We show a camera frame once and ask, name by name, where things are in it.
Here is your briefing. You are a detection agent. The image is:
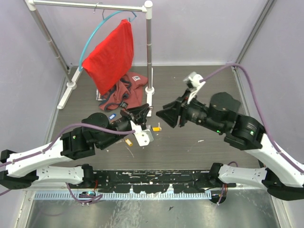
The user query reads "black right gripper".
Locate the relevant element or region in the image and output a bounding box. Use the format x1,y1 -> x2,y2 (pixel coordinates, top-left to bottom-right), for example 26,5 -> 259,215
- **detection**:
155,86 -> 225,133

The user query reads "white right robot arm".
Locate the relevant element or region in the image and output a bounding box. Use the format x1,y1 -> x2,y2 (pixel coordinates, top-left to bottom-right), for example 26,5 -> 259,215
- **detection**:
156,90 -> 304,201

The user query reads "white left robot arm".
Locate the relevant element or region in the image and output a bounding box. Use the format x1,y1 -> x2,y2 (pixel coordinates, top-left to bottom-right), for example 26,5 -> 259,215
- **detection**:
0,104 -> 153,190

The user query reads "dark red crumpled shirt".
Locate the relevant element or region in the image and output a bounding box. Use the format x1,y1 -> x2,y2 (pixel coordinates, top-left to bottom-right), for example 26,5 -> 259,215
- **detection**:
99,72 -> 148,112

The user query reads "bright red shirt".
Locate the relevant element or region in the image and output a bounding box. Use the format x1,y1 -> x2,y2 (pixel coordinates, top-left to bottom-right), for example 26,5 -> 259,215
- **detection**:
83,19 -> 134,95

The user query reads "teal clothes hanger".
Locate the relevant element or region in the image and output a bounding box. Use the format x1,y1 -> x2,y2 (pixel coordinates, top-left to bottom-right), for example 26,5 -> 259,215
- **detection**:
77,10 -> 126,72

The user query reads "silver white clothes rack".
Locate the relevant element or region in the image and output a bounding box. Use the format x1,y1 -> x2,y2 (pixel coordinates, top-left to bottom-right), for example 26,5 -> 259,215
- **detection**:
23,0 -> 155,117

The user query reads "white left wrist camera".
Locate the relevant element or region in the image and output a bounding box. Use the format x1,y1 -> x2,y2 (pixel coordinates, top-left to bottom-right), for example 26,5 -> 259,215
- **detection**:
130,121 -> 154,147

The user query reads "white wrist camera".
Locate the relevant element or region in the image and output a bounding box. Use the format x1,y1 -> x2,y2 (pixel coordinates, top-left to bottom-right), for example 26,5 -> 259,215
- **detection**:
183,72 -> 206,105
130,121 -> 154,147

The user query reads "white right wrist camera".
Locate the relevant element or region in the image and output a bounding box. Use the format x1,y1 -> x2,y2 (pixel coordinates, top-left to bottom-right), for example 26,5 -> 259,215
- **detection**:
183,72 -> 206,105

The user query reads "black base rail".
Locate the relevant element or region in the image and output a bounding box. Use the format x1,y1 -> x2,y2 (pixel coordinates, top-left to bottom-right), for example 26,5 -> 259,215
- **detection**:
67,169 -> 237,194

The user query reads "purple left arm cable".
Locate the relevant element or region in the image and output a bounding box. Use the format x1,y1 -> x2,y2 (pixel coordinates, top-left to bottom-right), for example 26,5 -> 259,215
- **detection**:
0,123 -> 137,197

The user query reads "grey slotted cable duct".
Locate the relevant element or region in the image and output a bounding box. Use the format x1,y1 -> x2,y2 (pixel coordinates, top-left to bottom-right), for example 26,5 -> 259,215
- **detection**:
34,190 -> 212,200

